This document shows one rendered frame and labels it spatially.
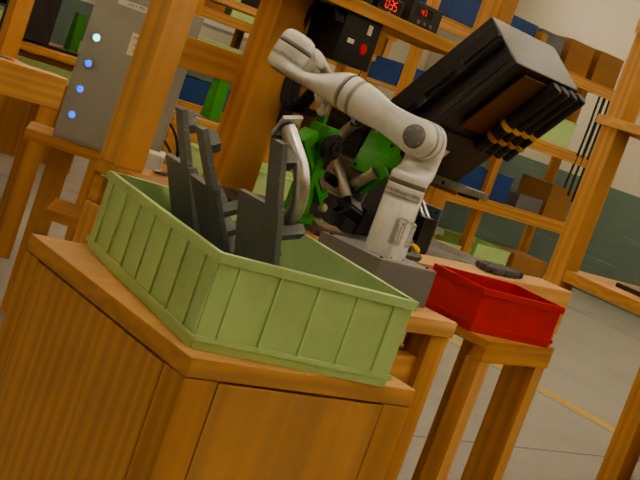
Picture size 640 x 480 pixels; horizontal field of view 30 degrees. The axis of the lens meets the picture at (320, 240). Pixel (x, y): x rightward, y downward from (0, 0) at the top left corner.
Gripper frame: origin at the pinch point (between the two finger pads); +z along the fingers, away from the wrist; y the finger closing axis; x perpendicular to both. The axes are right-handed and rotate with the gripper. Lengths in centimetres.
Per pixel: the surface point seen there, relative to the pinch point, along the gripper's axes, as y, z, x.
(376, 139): -6.9, 2.8, -1.2
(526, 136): -8.5, 29.9, -36.8
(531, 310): -68, 20, -29
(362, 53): 22.4, -0.1, -2.7
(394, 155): -12.6, 6.0, -4.5
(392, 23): 31.4, 3.8, -12.7
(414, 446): -35, 167, 80
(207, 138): -76, -111, -19
